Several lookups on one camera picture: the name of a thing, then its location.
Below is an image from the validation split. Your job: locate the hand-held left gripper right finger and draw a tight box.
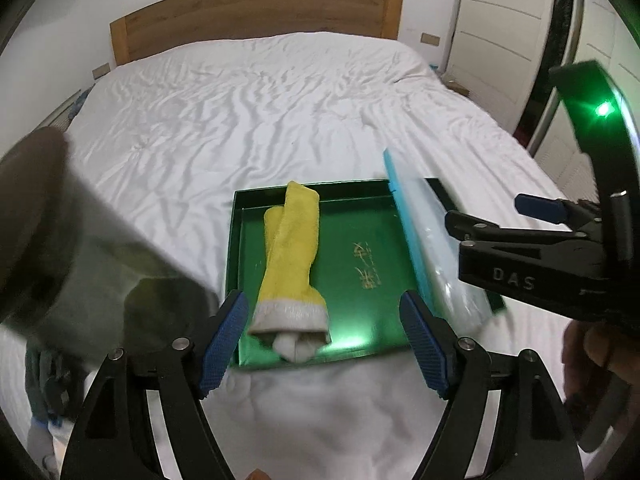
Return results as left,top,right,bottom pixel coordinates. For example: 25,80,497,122
398,290,586,480

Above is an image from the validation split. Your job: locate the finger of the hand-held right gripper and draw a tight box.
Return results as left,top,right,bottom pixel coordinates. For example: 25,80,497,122
515,193,608,233
444,210,613,322

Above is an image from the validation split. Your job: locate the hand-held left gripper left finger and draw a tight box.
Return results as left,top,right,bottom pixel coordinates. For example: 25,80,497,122
60,290,251,480

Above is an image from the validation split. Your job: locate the green tray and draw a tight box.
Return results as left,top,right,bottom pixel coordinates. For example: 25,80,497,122
227,176,508,372

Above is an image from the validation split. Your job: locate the yellow towel with white trim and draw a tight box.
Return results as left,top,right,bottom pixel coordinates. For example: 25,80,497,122
248,180,331,363

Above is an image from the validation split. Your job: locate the clear zip bag blue edge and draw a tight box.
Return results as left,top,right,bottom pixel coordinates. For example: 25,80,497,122
382,147,493,336

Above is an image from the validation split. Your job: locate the person's right hand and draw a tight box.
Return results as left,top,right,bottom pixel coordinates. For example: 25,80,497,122
562,319,640,411

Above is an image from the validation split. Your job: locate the wooden nightstand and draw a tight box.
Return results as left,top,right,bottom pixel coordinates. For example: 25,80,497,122
440,72,471,97

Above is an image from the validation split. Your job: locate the white wardrobe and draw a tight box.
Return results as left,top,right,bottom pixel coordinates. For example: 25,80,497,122
445,0,640,201

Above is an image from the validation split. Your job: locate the dark green jar brown lid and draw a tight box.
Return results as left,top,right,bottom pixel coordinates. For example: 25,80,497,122
0,126,223,361

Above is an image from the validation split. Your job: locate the white bed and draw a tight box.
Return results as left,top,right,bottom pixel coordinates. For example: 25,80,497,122
0,30,586,480

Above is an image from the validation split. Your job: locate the wooden headboard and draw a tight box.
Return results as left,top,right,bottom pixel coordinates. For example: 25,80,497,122
109,0,405,68

